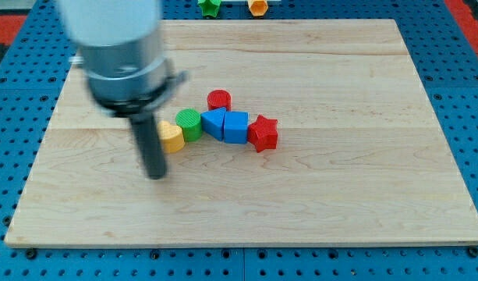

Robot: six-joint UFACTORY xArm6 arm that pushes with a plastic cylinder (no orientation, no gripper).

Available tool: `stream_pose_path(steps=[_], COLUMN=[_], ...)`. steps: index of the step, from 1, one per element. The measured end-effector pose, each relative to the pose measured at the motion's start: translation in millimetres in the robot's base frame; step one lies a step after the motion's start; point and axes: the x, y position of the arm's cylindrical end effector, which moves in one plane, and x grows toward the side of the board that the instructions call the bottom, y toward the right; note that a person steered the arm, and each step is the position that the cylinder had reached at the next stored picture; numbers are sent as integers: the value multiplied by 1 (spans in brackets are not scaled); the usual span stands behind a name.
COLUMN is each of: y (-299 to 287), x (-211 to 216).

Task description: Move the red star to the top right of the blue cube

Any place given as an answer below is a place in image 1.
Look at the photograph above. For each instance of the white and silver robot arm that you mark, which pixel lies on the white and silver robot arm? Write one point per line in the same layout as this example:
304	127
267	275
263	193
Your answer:
123	53

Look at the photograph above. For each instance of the blue cube block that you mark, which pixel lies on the blue cube block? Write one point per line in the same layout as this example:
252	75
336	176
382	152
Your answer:
235	127

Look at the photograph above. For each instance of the red star block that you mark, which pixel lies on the red star block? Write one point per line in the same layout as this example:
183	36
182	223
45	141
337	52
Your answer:
263	133

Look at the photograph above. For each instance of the green star block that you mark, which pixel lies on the green star block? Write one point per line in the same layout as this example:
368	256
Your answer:
209	8

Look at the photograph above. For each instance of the blue triangle block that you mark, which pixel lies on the blue triangle block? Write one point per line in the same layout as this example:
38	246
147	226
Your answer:
213	122

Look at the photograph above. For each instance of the red cylinder block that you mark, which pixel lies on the red cylinder block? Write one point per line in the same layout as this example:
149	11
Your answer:
219	98

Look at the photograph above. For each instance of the green cylinder block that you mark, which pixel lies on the green cylinder block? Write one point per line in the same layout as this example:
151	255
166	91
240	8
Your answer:
190	122

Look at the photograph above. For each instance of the yellow heart block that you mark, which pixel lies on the yellow heart block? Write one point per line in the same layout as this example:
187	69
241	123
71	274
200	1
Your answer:
171	136

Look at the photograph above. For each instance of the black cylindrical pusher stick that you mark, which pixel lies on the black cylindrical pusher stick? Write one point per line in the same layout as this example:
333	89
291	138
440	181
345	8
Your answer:
145	134

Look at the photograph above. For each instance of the light wooden board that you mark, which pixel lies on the light wooden board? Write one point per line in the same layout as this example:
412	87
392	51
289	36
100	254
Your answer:
361	159

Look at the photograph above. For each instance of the orange hexagon block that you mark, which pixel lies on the orange hexagon block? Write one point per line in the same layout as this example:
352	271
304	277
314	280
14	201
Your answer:
257	7

